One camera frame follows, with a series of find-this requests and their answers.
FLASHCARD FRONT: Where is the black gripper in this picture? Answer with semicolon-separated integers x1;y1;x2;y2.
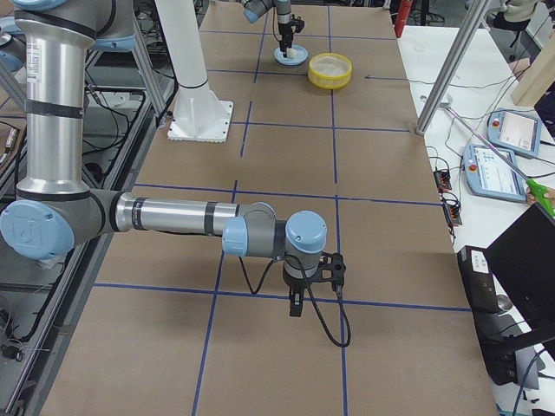
277;23;292;54
284;273;306;317

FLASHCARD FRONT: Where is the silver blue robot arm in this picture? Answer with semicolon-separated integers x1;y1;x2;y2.
240;0;293;57
1;1;327;316

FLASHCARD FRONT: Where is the yellow rimmed steamer basket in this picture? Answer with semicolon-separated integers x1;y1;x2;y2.
308;53;353;90

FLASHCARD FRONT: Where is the light blue plate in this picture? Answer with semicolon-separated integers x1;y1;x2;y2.
274;44;309;66

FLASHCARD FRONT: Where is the red fire extinguisher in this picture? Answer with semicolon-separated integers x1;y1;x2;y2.
394;0;413;39

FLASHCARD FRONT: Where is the near orange black adapter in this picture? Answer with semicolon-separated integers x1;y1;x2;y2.
442;200;462;227

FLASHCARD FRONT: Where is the orange black adapter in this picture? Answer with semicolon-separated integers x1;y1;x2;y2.
433;169;452;192
442;200;462;227

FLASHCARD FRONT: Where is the far orange black adapter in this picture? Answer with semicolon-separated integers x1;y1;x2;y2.
433;169;452;192

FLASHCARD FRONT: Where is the black computer box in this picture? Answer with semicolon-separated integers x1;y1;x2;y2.
457;245;548;389

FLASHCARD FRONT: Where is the near teach pendant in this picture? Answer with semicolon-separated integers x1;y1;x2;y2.
463;143;526;203

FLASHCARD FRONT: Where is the teach pendant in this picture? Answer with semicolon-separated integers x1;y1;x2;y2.
487;108;541;159
463;143;526;203

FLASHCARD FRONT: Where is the black monitor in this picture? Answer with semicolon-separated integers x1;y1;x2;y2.
485;203;554;328

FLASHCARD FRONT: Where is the far teach pendant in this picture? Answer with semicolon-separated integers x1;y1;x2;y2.
487;108;541;159

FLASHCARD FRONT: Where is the wooden board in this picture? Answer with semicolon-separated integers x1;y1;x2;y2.
511;36;555;107

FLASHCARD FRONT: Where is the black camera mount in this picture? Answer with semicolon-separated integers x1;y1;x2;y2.
310;252;346;296
289;15;304;33

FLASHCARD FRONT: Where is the white camera stand pillar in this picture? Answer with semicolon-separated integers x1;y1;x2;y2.
155;0;233;143

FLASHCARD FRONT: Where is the aluminium frame post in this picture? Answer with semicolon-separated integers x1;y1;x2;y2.
415;0;489;135

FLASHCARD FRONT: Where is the green handled reacher stick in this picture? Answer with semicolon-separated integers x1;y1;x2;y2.
439;102;554;217

